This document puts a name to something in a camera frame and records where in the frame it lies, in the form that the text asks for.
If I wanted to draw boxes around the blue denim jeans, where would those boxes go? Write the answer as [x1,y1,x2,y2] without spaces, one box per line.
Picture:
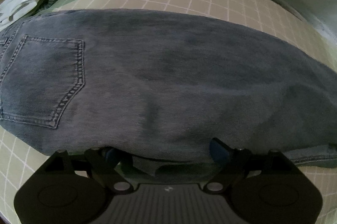
[1,9,336,172]

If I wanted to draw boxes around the white folded garment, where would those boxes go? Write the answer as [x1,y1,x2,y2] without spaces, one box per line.
[1,0,39,31]

